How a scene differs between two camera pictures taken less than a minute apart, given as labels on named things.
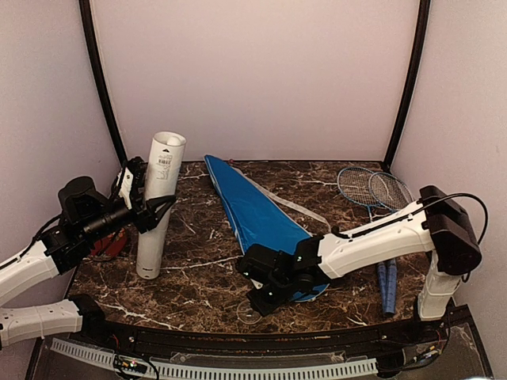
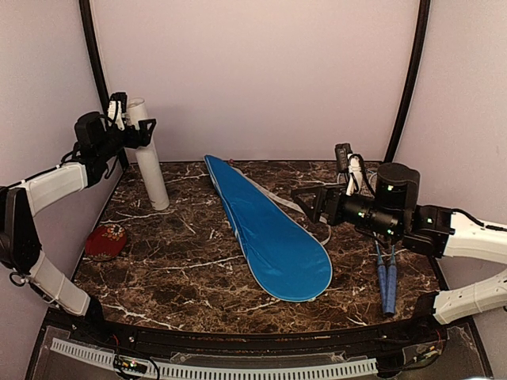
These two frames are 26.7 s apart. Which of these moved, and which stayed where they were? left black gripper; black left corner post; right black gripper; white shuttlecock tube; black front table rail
Moved: left black gripper; white shuttlecock tube; right black gripper
Stayed: black front table rail; black left corner post
